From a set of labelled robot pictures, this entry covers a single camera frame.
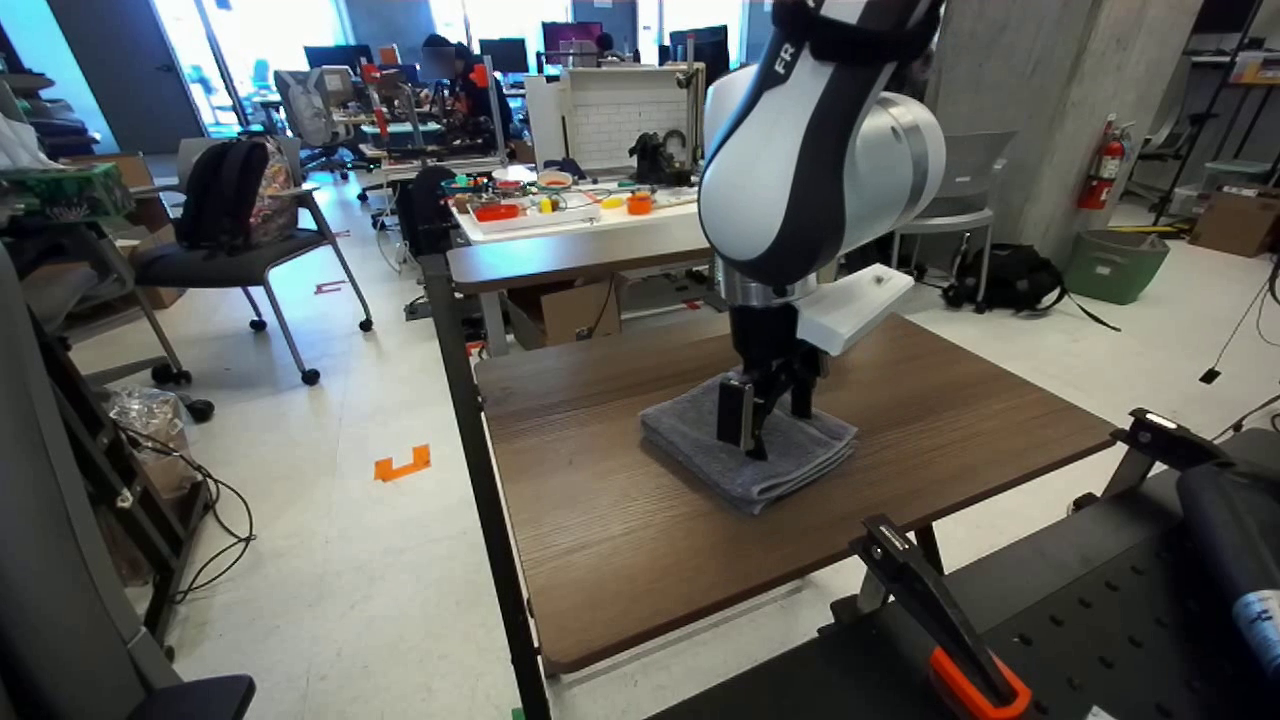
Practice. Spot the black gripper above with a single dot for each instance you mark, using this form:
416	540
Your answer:
771	354

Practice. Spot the grey towel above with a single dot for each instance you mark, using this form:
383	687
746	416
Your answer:
750	476

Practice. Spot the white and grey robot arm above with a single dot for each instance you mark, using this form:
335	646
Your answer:
815	157

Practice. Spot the cardboard box under table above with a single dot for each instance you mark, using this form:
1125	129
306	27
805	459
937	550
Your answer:
560	315

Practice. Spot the grey folding chair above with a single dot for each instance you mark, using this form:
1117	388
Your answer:
960	210

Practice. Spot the black backpack on floor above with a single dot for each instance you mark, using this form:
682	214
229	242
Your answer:
1004	276

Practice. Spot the white table with cluttered items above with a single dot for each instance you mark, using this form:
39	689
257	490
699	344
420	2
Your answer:
583	205

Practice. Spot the white whiteboard panel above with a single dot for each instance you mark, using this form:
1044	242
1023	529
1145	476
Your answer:
598	112

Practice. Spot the green plastic bin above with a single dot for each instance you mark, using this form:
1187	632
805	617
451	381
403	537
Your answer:
1112	264

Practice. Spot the red fire extinguisher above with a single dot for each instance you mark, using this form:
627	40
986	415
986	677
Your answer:
1107	166

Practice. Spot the orange tape floor marker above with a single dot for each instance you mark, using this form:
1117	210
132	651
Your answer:
394	469

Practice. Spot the black perforated mounting board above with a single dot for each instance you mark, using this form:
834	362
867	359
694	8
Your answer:
1145	603

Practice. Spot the seated person in orange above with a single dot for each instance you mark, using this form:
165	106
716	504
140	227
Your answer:
475	96

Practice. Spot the cardboard box at right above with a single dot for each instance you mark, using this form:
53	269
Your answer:
1241	227

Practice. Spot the black office chair with jacket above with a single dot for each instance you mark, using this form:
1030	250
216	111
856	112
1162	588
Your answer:
232	234

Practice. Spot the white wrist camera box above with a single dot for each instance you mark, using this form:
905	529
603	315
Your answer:
836	315

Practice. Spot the wooden table with black frame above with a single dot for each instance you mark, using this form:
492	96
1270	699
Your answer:
627	495

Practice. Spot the orange handled black clamp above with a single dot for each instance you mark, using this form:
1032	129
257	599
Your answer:
960	666

